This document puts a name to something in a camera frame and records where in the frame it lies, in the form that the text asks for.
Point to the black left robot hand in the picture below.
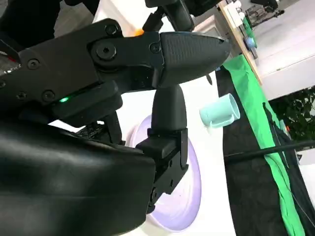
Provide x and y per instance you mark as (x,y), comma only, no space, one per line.
(179,14)

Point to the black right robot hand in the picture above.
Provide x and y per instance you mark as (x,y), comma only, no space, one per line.
(61,177)

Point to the wooden desk board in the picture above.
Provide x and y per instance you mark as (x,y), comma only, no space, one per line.
(236,37)

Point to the dark workshop machine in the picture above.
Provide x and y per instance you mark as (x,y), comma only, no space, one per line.
(265,8)

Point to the pale green mug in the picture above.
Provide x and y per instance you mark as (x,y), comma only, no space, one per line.
(219,110)

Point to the lilac plate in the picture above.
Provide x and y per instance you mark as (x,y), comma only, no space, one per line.
(178,211)

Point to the green cloth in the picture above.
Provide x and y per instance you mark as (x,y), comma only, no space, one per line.
(256,118)

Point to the green leafy plant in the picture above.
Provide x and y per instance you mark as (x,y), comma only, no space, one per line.
(295,115)

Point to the black backdrop cloth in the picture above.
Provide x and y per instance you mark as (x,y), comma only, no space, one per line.
(246,196)

